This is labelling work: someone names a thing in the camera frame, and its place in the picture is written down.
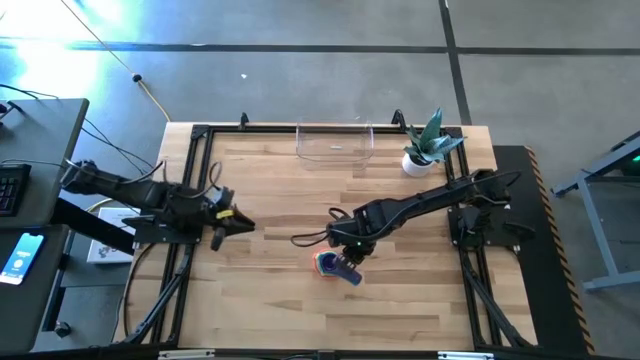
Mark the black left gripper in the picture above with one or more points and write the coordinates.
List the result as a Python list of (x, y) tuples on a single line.
[(217, 210)]

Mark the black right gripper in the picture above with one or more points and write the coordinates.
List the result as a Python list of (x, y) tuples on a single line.
[(355, 237)]

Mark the purple measuring cup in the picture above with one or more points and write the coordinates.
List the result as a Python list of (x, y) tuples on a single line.
[(350, 275)]

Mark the green measuring cup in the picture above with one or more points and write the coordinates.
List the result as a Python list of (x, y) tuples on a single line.
[(324, 273)]

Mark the orange measuring cup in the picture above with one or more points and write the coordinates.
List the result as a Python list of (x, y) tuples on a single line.
[(315, 258)]

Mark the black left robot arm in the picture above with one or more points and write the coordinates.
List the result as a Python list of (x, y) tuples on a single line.
[(140, 190)]

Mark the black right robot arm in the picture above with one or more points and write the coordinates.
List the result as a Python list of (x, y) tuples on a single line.
[(425, 202)]

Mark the clear plastic basket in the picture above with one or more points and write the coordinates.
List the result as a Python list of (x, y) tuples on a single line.
[(335, 156)]

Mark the white plant pot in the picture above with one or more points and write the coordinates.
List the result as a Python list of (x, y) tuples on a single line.
[(412, 169)]

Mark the white booklet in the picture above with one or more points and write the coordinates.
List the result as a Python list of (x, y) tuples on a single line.
[(107, 250)]

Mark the black desk support beam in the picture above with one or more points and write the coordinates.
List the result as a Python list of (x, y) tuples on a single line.
[(90, 225)]

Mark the green snake plant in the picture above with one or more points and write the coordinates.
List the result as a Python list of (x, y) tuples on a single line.
[(431, 137)]

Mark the black hazard-striped floor mat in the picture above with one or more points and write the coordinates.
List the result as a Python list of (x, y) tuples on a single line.
[(540, 300)]

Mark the black caster wheel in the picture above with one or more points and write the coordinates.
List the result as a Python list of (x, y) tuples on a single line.
[(62, 330)]

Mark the smartphone with lit screen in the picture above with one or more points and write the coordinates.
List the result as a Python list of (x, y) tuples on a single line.
[(22, 257)]

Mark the dark grey side desk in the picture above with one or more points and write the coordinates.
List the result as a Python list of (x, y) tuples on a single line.
[(30, 310)]

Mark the black keyboard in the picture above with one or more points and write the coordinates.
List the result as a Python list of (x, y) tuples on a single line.
[(12, 190)]

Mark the black frame clamp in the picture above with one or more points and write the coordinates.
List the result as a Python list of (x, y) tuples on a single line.
[(243, 121), (398, 119)]

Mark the silver metal bracket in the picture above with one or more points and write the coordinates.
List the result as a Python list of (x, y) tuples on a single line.
[(185, 355), (465, 356)]

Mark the grey metal table frame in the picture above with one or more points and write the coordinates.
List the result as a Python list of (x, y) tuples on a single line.
[(597, 240)]

